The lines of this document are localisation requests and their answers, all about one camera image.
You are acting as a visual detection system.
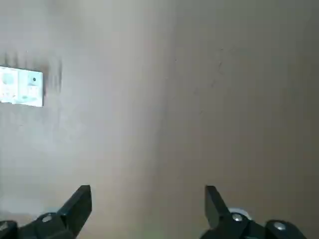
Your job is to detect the white test tube rack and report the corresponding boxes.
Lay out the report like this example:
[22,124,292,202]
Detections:
[0,65,45,108]

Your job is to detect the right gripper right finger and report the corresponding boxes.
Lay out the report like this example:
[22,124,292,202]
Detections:
[199,185,309,239]

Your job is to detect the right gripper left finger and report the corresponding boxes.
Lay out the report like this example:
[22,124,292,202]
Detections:
[0,185,92,239]

